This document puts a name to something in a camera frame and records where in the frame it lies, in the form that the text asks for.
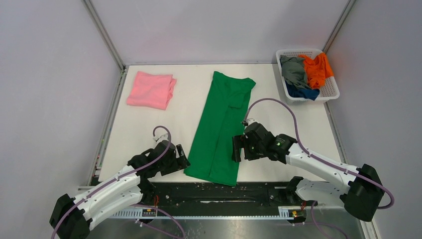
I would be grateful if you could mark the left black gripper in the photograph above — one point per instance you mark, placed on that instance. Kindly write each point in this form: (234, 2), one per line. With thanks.
(180, 162)

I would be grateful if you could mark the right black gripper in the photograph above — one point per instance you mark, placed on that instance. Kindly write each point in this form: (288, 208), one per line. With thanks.
(240, 141)

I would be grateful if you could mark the green t shirt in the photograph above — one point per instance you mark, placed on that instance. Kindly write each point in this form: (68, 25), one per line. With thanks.
(211, 150)

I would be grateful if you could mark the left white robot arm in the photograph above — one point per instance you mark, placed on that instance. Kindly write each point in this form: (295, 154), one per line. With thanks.
(75, 217)

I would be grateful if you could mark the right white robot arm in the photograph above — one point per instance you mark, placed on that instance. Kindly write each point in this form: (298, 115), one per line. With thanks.
(357, 189)

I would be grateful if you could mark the folded pink t shirt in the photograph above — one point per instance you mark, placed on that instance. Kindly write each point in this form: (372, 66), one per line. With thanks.
(153, 91)

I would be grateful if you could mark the blue t shirt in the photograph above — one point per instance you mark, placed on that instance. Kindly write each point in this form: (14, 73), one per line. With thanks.
(310, 94)

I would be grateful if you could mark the grey t shirt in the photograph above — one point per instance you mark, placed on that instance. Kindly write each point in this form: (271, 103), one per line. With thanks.
(294, 72)

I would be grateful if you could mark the white plastic laundry basket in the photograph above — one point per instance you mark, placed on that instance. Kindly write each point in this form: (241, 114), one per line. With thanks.
(328, 92)

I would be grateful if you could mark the orange t shirt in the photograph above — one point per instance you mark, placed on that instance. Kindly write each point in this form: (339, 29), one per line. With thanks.
(317, 70)

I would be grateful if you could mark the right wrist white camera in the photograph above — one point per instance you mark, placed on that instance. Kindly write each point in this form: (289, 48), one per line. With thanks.
(247, 122)

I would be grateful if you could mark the wrist white camera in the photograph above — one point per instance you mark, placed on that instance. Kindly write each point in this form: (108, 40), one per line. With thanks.
(160, 138)
(247, 122)

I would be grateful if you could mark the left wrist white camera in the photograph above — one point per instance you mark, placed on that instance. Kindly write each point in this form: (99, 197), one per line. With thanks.
(160, 138)

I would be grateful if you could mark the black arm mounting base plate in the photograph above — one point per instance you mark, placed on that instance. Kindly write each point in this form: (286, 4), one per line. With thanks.
(213, 200)

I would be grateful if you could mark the aluminium frame rail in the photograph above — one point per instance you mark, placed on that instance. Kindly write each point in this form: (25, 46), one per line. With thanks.
(92, 12)

